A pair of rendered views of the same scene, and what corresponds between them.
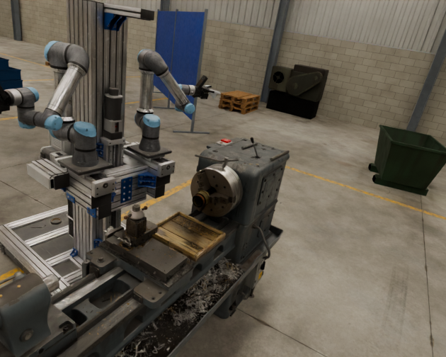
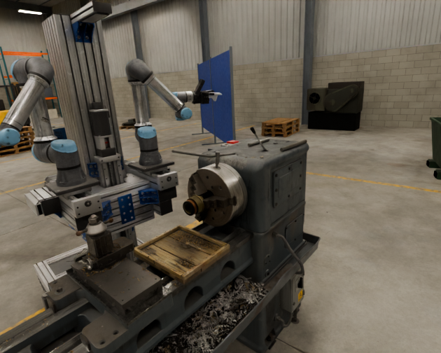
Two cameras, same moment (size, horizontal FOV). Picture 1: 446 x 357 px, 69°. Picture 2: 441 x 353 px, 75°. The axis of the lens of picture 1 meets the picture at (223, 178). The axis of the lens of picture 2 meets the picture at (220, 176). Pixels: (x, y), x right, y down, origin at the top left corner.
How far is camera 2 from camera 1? 0.69 m
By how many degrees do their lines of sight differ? 14
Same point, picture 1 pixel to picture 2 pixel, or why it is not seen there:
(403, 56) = not seen: outside the picture
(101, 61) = (79, 75)
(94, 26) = (63, 40)
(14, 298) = not seen: outside the picture
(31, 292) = not seen: outside the picture
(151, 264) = (108, 293)
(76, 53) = (35, 63)
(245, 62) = (282, 93)
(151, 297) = (99, 340)
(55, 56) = (19, 73)
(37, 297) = not seen: outside the picture
